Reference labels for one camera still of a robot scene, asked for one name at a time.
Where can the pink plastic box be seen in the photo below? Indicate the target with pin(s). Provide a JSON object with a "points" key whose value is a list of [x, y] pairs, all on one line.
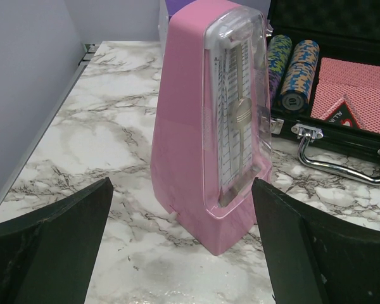
{"points": [[212, 128]]}

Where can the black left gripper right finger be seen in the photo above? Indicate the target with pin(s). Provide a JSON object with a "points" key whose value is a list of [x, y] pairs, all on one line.
{"points": [[312, 256]]}

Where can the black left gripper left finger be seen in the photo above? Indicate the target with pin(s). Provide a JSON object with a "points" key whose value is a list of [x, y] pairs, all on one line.
{"points": [[48, 255]]}

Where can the black poker chip case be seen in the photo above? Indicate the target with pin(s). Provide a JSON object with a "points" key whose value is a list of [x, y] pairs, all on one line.
{"points": [[342, 30]]}

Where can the pink card deck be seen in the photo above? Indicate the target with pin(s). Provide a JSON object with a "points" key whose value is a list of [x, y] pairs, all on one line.
{"points": [[348, 93]]}

